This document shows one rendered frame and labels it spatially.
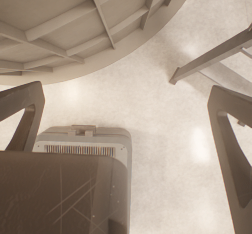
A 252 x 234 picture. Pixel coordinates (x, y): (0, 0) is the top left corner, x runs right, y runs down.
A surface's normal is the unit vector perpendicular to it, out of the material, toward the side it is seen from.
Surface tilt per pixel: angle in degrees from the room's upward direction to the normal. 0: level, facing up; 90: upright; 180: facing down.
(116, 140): 45
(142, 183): 0
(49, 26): 0
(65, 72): 0
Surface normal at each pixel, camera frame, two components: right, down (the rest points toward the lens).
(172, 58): 0.00, 0.13
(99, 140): 0.01, -0.61
